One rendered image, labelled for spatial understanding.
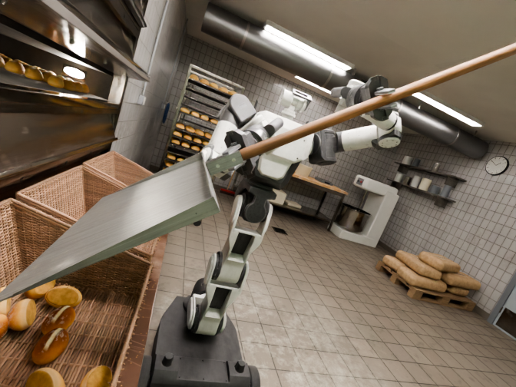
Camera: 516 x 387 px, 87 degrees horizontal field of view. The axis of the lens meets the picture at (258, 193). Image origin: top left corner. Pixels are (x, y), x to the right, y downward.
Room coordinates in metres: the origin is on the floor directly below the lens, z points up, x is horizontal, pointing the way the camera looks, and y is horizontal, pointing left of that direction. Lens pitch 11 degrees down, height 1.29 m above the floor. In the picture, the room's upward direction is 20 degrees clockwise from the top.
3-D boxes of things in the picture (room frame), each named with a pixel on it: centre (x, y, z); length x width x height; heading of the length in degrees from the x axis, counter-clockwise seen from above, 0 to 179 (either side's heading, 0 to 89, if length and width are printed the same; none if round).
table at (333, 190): (5.67, -0.56, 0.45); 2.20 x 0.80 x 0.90; 108
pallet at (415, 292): (4.11, -2.90, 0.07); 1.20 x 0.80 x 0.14; 108
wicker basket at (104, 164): (1.73, 0.79, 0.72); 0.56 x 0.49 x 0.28; 16
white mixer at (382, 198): (5.77, -2.20, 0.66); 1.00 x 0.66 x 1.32; 108
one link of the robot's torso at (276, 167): (1.30, 0.01, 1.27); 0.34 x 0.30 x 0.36; 104
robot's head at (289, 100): (1.24, 0.00, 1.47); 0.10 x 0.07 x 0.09; 104
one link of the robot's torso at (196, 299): (1.38, 0.04, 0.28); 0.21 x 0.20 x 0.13; 18
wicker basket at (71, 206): (1.16, 0.60, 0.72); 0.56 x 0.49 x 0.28; 17
